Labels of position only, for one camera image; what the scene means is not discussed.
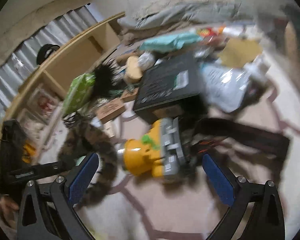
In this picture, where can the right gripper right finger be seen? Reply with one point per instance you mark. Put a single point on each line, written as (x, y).
(266, 220)

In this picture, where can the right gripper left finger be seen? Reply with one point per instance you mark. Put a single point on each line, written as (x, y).
(47, 210)

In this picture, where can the brown furry scarf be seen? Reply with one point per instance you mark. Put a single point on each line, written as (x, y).
(99, 169)

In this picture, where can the yellow headlamp flashlight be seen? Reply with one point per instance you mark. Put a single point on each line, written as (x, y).
(158, 152)

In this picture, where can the person's left hand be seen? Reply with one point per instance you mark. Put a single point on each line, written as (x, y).
(8, 208)

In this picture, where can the wooden low shelf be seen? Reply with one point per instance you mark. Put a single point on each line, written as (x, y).
(81, 54)

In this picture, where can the grey window curtain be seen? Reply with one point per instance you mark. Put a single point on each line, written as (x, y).
(22, 62)

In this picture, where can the green polka dot pouch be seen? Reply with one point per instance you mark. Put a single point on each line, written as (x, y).
(79, 92)

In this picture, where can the brown kraft paper box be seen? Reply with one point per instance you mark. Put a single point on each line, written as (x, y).
(110, 110)

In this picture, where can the black cap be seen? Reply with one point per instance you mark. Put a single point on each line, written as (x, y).
(45, 52)

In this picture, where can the black spiky brush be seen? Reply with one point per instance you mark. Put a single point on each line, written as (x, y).
(107, 77)

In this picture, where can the white printed plastic bag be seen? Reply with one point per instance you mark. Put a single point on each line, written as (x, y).
(224, 87)

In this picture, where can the white small bottle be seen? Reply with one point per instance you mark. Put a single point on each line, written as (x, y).
(257, 70)

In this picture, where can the round tan sponge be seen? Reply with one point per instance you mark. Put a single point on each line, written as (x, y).
(133, 73)

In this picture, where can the black cardboard box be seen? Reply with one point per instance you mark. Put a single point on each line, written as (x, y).
(170, 89)

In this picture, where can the crumpled white paper ball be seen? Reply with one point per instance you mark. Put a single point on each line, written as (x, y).
(146, 60)

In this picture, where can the red snack packet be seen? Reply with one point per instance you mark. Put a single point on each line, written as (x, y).
(210, 31)

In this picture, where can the teal flat package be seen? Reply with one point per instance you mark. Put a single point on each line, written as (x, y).
(169, 43)

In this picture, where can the grey folded duvet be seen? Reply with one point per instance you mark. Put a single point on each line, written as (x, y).
(188, 12)

